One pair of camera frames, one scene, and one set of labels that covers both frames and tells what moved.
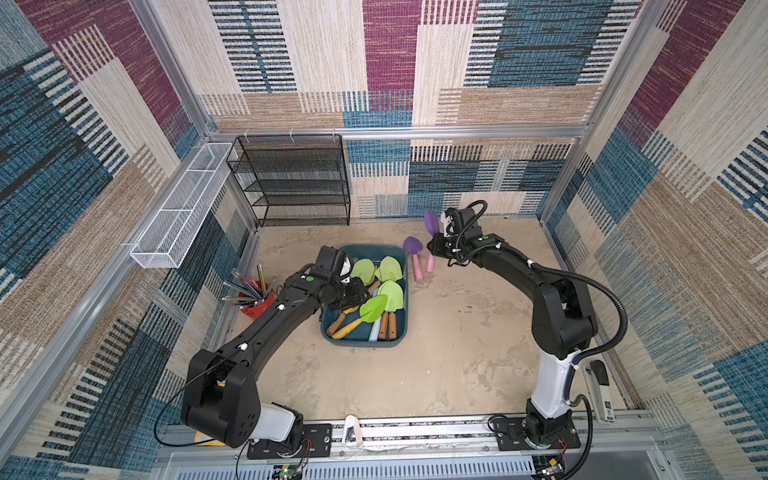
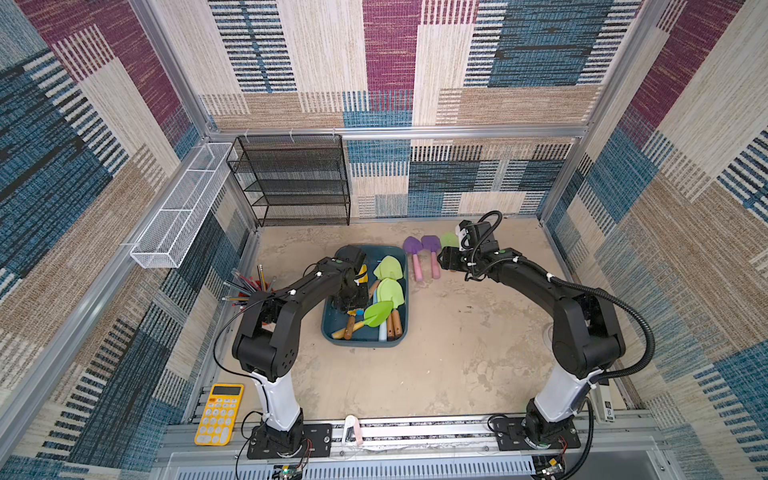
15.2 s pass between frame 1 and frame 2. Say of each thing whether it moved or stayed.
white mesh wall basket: stayed
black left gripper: stayed
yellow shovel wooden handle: moved
